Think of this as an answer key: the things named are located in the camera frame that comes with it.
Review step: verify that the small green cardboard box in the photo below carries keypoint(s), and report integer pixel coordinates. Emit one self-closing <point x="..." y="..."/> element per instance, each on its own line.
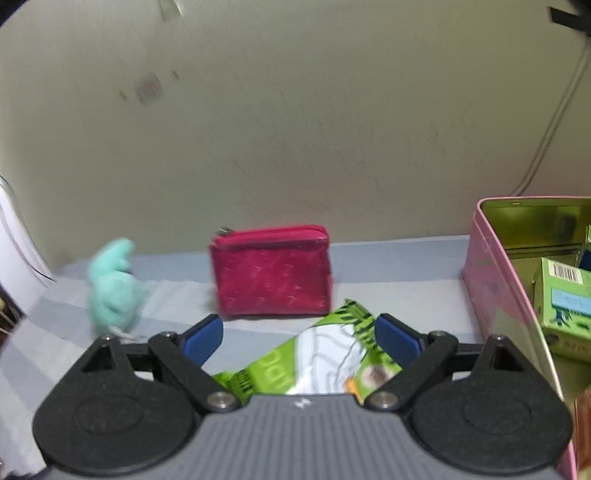
<point x="565" y="304"/>

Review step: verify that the striped blue bed sheet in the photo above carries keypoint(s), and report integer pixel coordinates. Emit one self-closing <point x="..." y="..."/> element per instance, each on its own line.
<point x="69" y="332"/>

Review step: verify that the pink tin box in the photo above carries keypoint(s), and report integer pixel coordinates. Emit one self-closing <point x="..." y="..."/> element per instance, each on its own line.
<point x="489" y="286"/>

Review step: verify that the green snack packet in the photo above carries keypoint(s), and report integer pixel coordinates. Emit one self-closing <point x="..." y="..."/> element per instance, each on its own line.
<point x="318" y="355"/>

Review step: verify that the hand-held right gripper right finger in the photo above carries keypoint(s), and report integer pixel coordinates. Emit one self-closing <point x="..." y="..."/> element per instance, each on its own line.
<point x="397" y="339"/>

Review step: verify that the pink zip wallet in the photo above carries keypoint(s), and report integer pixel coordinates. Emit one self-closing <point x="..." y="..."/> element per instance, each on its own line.
<point x="272" y="272"/>

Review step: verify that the teal plush toy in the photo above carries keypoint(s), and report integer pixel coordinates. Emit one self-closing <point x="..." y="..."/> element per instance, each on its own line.
<point x="113" y="286"/>

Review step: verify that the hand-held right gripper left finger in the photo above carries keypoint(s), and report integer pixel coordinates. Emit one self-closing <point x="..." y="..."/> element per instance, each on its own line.
<point x="203" y="339"/>

